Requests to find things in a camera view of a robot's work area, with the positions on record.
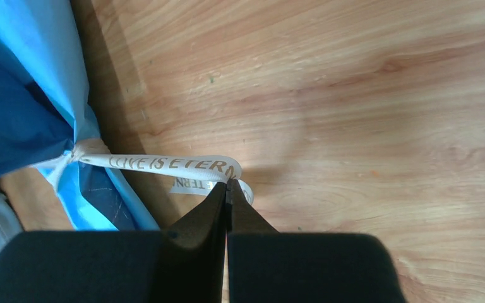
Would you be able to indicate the beige ribbon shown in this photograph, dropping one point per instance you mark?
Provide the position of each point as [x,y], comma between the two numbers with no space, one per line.
[194,175]

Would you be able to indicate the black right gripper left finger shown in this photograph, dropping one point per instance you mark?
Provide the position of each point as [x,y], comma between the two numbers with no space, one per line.
[184,264]

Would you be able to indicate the blue wrapping paper sheet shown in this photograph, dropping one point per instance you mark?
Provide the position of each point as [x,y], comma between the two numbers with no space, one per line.
[44,112]

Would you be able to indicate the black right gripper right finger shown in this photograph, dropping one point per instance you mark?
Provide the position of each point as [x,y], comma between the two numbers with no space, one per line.
[266,265]

